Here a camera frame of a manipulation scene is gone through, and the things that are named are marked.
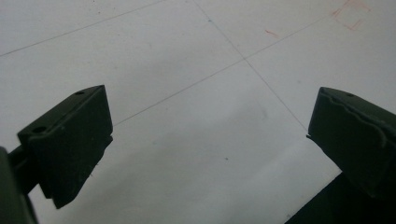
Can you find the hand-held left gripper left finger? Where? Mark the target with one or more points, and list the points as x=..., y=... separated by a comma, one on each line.
x=71, y=146

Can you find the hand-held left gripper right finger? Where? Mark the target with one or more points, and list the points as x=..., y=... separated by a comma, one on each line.
x=358, y=140

